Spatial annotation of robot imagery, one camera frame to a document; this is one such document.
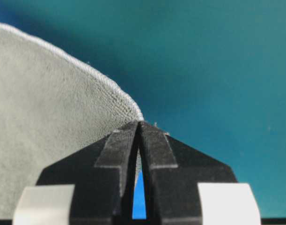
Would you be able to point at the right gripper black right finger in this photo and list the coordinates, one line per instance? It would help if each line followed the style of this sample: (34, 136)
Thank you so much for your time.
(171, 172)

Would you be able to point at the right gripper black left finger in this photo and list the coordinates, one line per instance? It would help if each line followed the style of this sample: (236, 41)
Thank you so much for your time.
(103, 174)

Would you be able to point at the grey microfibre towel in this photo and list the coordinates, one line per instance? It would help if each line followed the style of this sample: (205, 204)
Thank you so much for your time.
(51, 105)

